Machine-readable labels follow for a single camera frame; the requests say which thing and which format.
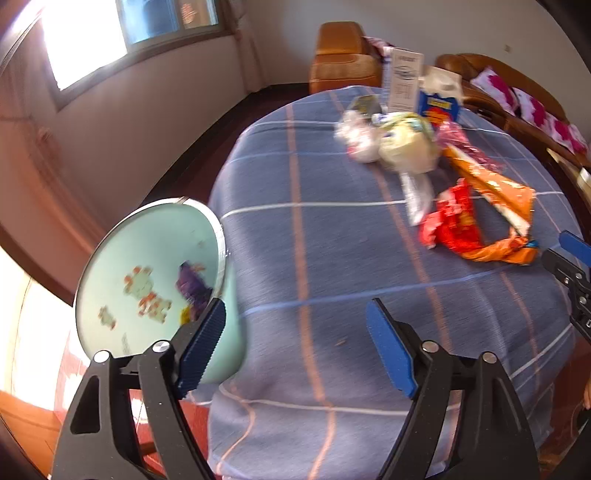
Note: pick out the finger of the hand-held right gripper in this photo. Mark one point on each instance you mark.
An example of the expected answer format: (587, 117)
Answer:
(572, 242)

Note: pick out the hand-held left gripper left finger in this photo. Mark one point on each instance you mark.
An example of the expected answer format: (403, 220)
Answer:
(203, 346)

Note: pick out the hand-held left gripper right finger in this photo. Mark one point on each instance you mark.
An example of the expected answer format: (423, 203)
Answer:
(390, 350)

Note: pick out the yellow wrapper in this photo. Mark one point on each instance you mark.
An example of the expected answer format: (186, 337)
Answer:
(186, 315)

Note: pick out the purple foil wrapper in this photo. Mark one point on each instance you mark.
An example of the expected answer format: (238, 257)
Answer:
(191, 286)

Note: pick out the orange snack bag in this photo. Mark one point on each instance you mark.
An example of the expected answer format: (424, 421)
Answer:
(498, 189)

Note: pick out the red foil wrapper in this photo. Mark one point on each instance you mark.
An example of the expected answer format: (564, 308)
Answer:
(455, 221)

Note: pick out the mint green cartoon bin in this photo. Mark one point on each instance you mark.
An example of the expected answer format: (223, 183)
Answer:
(138, 240)

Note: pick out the clear plastic wrapper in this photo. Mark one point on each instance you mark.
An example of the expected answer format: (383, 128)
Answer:
(415, 198)

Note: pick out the pink cellophane wrapper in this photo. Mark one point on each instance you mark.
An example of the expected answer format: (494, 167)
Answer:
(457, 138)

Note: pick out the pinkish white plastic bag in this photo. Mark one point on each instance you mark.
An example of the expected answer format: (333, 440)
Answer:
(362, 138)

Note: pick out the pink floral pillow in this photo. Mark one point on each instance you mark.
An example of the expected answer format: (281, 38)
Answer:
(565, 131)
(496, 87)
(535, 108)
(381, 46)

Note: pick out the blue plaid tablecloth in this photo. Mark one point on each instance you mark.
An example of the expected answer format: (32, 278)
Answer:
(323, 230)

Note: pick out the blue gable-top carton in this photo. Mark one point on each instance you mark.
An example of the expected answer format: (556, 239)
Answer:
(438, 108)

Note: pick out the brown leather sofa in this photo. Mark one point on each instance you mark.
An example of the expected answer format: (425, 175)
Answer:
(461, 62)

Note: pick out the tall white milk carton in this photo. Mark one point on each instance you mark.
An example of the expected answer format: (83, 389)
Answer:
(405, 78)

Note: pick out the dark flat packet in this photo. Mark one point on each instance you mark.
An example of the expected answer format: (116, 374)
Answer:
(367, 105)

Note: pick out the long pink curtain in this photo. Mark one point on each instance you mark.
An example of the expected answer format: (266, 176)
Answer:
(249, 46)
(27, 138)

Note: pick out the brown leather armchair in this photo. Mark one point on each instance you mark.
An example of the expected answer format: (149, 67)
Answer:
(341, 64)

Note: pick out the wooden framed sliding window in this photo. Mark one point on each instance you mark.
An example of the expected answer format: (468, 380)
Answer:
(152, 18)

